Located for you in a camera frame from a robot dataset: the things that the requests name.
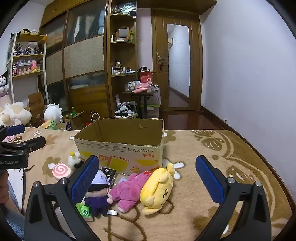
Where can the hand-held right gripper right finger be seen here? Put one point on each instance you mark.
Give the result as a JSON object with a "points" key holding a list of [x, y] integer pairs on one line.
{"points": [[209, 179]]}

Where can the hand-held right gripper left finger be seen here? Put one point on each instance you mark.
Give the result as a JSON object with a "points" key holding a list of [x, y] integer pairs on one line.
{"points": [[85, 178]]}

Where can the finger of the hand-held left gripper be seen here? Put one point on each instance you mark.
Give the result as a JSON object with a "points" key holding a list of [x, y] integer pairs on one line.
{"points": [[13, 129], [32, 142]]}

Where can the small white chick plush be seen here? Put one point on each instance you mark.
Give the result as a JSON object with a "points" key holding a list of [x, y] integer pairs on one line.
{"points": [[73, 160]]}

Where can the white-haired doll plush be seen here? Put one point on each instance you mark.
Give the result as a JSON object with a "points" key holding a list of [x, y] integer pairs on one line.
{"points": [[98, 199]]}

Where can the pink swirl roll plush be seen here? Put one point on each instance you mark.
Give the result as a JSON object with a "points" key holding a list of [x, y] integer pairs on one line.
{"points": [[60, 170]]}

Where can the green tissue packet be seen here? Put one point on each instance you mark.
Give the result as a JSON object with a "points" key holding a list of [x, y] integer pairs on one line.
{"points": [[84, 210]]}

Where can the pink bear plush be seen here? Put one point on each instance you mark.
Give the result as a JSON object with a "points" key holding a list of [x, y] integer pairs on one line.
{"points": [[126, 192]]}

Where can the printed cardboard box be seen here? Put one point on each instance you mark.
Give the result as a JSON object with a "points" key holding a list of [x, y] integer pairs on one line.
{"points": [[120, 150]]}

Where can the yellow dog plush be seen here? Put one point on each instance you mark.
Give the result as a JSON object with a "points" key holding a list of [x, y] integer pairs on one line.
{"points": [[157, 190]]}

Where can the person's left hand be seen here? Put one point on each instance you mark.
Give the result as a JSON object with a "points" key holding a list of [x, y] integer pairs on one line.
{"points": [[3, 187]]}

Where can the large cream plush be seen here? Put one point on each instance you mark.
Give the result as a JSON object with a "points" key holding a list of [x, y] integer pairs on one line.
{"points": [[13, 113]]}

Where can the black packet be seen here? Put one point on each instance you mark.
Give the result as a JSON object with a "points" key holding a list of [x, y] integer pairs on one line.
{"points": [[108, 173]]}

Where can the green frog plush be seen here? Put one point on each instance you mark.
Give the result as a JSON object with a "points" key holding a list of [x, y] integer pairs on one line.
{"points": [[52, 124]]}

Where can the beige flower printed blanket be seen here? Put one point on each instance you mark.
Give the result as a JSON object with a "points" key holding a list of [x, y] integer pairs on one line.
{"points": [[208, 148]]}

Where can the plain brown cardboard box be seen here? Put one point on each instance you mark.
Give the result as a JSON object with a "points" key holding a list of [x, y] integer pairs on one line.
{"points": [[35, 104]]}

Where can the clear plastic bag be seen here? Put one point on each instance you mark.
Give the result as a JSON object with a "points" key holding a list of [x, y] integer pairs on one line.
{"points": [[120, 179]]}

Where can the white spiky plush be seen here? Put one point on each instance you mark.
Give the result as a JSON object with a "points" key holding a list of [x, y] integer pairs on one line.
{"points": [[53, 112]]}

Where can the open cardboard box with bottles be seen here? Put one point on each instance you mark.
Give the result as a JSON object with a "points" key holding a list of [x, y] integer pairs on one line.
{"points": [[74, 121]]}

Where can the black and white plush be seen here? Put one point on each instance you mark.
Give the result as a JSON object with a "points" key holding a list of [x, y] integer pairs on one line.
{"points": [[3, 83]]}

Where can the green bottle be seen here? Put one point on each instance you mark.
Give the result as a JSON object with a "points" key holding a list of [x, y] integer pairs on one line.
{"points": [[73, 111]]}

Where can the red paper bag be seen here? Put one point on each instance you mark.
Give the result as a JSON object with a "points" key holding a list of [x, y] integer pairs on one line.
{"points": [[89, 124]]}

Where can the blue denim clothing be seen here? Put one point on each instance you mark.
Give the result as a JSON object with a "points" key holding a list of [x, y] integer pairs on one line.
{"points": [[12, 222]]}

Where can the white shelf rack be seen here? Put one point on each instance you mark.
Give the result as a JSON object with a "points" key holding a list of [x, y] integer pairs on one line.
{"points": [[25, 58]]}

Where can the basket of plush toys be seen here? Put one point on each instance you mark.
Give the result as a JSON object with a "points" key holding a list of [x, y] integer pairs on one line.
{"points": [[126, 114]]}

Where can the collection of small figurines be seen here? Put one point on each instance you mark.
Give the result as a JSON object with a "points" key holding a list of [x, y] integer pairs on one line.
{"points": [[25, 49]]}

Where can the zebra striped plush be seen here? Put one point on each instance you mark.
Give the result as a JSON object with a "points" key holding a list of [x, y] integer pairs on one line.
{"points": [[124, 107]]}

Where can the white and green storage box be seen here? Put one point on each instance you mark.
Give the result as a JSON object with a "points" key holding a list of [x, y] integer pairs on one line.
{"points": [[152, 111]]}

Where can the pink translucent bag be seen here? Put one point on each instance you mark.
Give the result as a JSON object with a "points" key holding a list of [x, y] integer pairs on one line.
{"points": [[154, 97]]}

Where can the wooden wardrobe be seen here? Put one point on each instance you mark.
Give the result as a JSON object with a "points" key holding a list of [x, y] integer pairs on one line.
{"points": [[85, 58]]}

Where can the cluttered small rack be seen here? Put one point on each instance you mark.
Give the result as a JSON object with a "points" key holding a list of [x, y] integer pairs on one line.
{"points": [[141, 93]]}

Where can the pink cloth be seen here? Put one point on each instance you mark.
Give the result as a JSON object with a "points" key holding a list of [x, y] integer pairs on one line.
{"points": [[142, 85]]}

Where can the red bag with white print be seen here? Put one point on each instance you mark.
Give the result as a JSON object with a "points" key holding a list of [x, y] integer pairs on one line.
{"points": [[146, 76]]}

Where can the wooden door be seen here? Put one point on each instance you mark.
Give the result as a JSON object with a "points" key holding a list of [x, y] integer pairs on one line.
{"points": [[178, 64]]}

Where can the wooden corner shelf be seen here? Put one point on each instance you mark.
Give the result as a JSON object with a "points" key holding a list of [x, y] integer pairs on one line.
{"points": [[122, 46]]}

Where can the small framed mirror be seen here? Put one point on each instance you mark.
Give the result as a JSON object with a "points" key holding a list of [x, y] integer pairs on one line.
{"points": [[122, 32]]}

